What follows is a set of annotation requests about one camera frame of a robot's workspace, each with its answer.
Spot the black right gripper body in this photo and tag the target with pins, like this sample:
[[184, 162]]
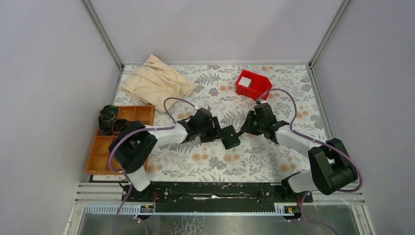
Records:
[[259, 125]]

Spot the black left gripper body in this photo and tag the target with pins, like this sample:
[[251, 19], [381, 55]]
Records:
[[205, 133]]

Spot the black leather card holder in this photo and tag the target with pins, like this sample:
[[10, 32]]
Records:
[[229, 137]]

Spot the red plastic bin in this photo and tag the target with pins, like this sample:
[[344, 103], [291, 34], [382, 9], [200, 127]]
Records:
[[260, 84]]

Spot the stack of credit cards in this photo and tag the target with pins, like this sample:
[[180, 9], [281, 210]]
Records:
[[245, 82]]

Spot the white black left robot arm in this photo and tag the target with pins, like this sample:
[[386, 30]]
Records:
[[135, 143]]

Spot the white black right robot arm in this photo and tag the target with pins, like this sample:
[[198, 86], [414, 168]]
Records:
[[330, 168]]

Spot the beige folded cloth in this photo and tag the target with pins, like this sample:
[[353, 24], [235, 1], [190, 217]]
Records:
[[157, 83]]

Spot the dark green rolled cloth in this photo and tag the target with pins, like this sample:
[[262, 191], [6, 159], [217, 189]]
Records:
[[109, 111]]

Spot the dark floral rolled cloth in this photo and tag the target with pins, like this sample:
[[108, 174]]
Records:
[[105, 126]]

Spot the wooden compartment tray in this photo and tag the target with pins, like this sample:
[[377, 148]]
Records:
[[97, 163]]

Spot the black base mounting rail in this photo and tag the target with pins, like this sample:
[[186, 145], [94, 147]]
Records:
[[184, 197]]

